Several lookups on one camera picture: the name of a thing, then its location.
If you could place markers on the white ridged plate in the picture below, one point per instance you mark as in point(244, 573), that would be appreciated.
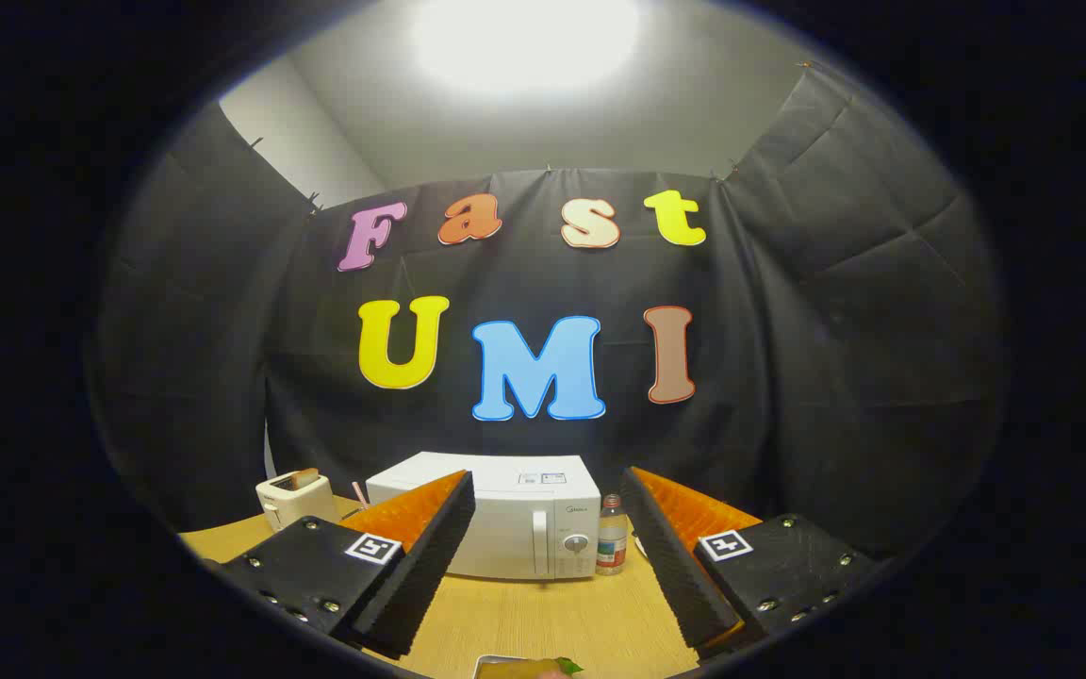
point(482, 666)

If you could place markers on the clear bottle with red label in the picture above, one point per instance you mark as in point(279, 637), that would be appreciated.
point(612, 542)

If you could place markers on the white toaster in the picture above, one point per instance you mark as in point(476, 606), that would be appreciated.
point(303, 505)

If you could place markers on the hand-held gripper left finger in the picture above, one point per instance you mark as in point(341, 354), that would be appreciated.
point(430, 556)

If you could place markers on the white microwave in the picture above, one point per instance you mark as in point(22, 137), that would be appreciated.
point(515, 514)

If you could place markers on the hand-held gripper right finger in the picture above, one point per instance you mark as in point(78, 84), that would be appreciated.
point(680, 566)

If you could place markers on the toast slice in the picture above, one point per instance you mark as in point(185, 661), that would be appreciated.
point(296, 480)

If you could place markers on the lettuce sandwich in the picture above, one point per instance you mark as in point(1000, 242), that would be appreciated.
point(526, 671)

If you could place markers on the black backdrop cloth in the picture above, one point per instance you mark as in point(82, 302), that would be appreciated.
point(788, 330)

